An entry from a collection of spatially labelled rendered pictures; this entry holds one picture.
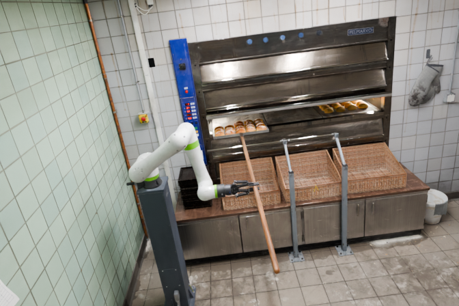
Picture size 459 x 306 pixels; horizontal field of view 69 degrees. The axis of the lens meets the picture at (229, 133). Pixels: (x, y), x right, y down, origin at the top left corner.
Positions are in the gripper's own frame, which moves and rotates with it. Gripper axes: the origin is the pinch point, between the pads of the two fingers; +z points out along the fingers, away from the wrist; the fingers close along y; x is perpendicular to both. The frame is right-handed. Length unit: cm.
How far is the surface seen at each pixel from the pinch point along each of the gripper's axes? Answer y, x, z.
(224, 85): -47, -115, -10
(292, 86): -37, -115, 57
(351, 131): 18, -112, 116
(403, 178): 50, -62, 145
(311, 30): -88, -113, 76
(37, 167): -46, 26, -124
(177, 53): -82, -112, -49
